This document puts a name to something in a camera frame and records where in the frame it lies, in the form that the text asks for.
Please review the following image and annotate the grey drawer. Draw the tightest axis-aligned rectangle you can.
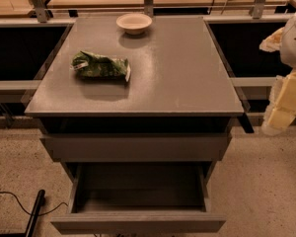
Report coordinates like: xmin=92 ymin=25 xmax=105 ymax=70
xmin=40 ymin=133 xmax=231 ymax=162
xmin=51 ymin=163 xmax=226 ymax=234

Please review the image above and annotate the white bowl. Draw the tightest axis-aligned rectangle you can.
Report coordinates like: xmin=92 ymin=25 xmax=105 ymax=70
xmin=116 ymin=13 xmax=152 ymax=35

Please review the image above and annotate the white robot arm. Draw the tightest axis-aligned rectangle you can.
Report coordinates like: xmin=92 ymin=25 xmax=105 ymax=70
xmin=259 ymin=12 xmax=296 ymax=135

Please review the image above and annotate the black floor cable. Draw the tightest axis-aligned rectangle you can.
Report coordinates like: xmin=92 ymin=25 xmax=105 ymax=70
xmin=0 ymin=191 xmax=69 ymax=217

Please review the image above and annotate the black floor bar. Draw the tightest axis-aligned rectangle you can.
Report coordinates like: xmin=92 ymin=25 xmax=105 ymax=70
xmin=0 ymin=190 xmax=45 ymax=237

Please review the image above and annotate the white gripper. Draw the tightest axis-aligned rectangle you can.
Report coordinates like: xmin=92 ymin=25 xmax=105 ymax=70
xmin=259 ymin=28 xmax=296 ymax=135

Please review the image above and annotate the green chip bag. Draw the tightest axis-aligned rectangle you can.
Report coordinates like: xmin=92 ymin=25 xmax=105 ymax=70
xmin=71 ymin=50 xmax=131 ymax=82

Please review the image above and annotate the grey top drawer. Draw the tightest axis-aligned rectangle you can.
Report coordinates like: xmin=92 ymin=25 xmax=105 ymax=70
xmin=40 ymin=133 xmax=231 ymax=162

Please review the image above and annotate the grey drawer cabinet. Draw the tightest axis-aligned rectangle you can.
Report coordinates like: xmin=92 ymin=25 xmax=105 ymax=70
xmin=26 ymin=17 xmax=244 ymax=173

